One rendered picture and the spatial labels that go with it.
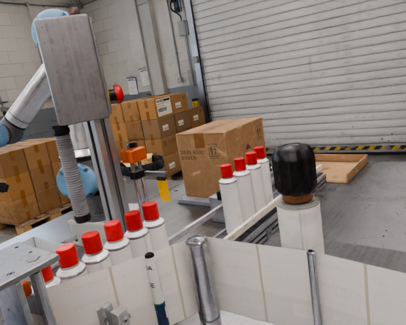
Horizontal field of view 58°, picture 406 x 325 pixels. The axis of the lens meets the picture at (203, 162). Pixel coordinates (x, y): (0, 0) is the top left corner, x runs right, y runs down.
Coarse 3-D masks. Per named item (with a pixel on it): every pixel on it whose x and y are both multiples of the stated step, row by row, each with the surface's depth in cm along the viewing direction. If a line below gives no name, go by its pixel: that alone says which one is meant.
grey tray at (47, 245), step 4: (28, 240) 129; (32, 240) 130; (36, 240) 129; (40, 240) 128; (44, 240) 126; (28, 244) 129; (32, 244) 130; (36, 244) 130; (40, 244) 129; (44, 244) 127; (48, 244) 125; (52, 244) 123; (56, 244) 122; (60, 244) 120; (40, 248) 129; (44, 248) 127; (48, 248) 126; (52, 248) 124; (52, 252) 115; (52, 264) 115; (56, 264) 116; (52, 268) 115; (24, 280) 108; (28, 280) 109
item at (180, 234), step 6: (270, 174) 129; (216, 210) 105; (204, 216) 101; (210, 216) 103; (192, 222) 98; (198, 222) 99; (186, 228) 95; (192, 228) 97; (174, 234) 93; (180, 234) 93; (168, 240) 90; (174, 240) 91
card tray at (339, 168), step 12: (324, 156) 180; (336, 156) 176; (348, 156) 173; (360, 156) 169; (324, 168) 169; (336, 168) 166; (348, 168) 163; (360, 168) 159; (336, 180) 151; (348, 180) 146
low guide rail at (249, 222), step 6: (318, 168) 145; (276, 198) 119; (270, 204) 114; (264, 210) 112; (270, 210) 114; (252, 216) 108; (258, 216) 109; (246, 222) 104; (252, 222) 106; (240, 228) 101; (246, 228) 104; (228, 234) 99; (234, 234) 99; (240, 234) 101; (234, 240) 99
